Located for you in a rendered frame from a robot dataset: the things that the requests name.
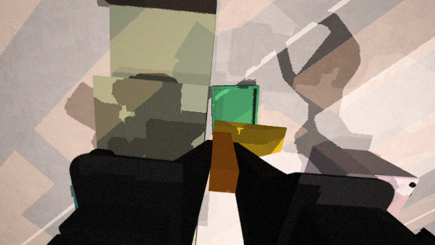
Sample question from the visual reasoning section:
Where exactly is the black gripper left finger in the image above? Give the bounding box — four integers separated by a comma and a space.
69, 140, 213, 245

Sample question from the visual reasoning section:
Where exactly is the green tray floor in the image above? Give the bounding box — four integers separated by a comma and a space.
215, 89, 254, 124

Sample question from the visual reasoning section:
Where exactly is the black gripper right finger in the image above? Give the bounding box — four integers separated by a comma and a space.
233, 143, 395, 245

